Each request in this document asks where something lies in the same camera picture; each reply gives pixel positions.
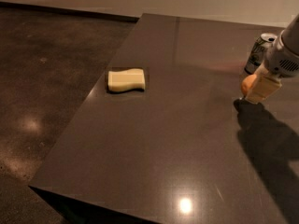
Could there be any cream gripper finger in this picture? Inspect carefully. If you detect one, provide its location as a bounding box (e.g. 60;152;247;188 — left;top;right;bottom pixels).
244;63;282;104
251;72;261;84

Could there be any orange fruit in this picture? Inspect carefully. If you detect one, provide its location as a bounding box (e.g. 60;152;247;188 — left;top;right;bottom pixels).
240;74;257;96

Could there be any green 7up can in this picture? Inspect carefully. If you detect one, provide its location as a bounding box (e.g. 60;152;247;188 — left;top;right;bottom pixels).
244;33;277;75

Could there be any yellow sponge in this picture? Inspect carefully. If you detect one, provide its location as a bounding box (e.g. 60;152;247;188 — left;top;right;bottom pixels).
107;68;146;92

